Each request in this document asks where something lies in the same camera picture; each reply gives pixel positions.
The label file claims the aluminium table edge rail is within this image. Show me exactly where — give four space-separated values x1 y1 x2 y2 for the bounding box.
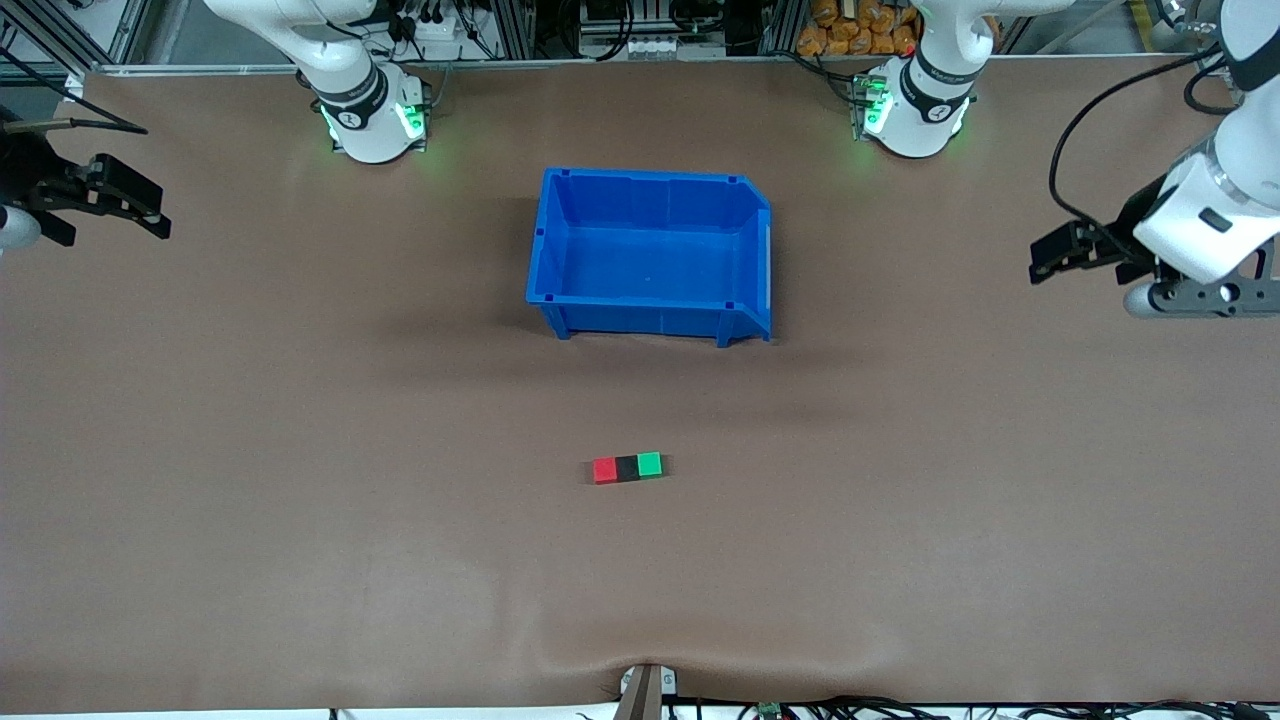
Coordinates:
0 58 1280 77

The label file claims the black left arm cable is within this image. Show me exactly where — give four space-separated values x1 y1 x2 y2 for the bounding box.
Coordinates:
1047 45 1233 263

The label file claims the metal table clamp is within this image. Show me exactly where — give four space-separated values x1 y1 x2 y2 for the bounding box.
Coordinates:
618 663 678 720

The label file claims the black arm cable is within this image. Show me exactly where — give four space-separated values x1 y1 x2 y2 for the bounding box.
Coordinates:
0 45 149 134
1047 45 1233 263

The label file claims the orange snack bag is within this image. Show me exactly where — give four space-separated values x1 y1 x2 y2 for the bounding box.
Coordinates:
797 0 921 57

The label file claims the aluminium profile post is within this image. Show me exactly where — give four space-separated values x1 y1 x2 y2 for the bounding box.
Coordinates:
757 0 809 56
488 0 538 61

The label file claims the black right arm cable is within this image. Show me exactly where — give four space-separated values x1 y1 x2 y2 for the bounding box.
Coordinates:
0 45 149 134

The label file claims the black electronics box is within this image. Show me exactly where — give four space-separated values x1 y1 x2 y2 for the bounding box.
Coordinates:
578 0 726 61

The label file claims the brown table mat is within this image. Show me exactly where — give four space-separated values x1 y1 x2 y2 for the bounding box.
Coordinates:
0 55 1280 716

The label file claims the blue plastic storage bin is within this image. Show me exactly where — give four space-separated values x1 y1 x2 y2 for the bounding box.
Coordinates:
526 167 774 348

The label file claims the white power strip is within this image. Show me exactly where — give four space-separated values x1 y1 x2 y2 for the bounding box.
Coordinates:
400 10 471 63

